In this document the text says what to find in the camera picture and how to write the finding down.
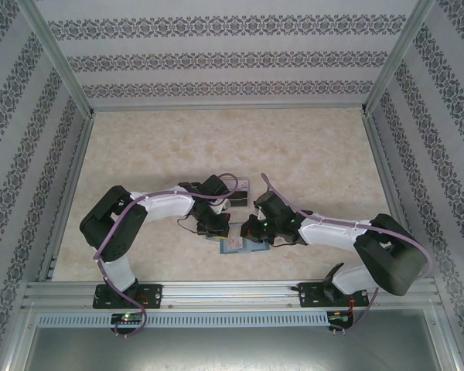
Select blue card holder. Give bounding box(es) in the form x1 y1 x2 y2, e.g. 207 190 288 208
206 222 271 255

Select grey metal sheet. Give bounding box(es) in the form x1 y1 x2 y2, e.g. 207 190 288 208
19 326 461 371

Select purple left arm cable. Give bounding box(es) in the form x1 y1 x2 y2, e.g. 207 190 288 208
94 172 241 338

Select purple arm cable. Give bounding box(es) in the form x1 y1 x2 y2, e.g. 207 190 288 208
94 172 241 338
259 172 432 335

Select left green circuit board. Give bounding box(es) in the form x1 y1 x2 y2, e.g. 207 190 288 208
111 312 145 325

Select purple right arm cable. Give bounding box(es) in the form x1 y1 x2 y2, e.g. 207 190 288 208
259 172 432 335

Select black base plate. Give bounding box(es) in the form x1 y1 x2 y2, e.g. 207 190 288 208
298 281 368 309
92 284 163 310

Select slotted grey cable duct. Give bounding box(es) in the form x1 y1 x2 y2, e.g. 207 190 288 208
36 311 329 328

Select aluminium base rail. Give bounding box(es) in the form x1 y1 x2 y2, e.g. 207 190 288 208
22 281 438 310

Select clear acrylic card stand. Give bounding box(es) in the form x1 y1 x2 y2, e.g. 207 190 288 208
223 175 254 211

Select white card pink marks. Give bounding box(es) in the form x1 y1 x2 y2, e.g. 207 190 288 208
222 226 244 252

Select green circuit board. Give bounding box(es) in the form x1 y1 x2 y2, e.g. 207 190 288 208
111 312 145 325
327 310 355 324

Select aluminium side rail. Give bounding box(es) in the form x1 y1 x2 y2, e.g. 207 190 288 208
36 114 96 282
361 111 426 279

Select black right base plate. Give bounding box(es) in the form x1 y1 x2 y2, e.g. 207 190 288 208
298 281 368 309

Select right green circuit board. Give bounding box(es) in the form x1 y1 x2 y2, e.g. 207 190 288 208
327 310 355 324

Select aluminium frame post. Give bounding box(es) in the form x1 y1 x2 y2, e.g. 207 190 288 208
360 0 438 117
21 0 96 119

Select thin black left gripper cable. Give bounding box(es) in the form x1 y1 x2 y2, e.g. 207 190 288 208
176 216 200 235

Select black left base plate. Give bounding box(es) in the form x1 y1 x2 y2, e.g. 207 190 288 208
92 284 163 310

